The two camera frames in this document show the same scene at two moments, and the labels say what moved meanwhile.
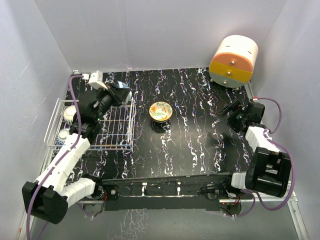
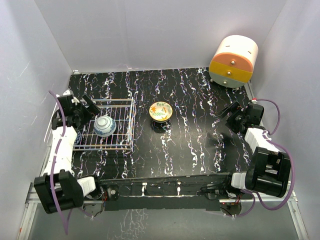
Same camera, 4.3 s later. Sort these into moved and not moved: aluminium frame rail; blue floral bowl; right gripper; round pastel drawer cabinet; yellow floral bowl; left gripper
Moved: blue floral bowl; left gripper
Not moved: yellow floral bowl; right gripper; aluminium frame rail; round pastel drawer cabinet
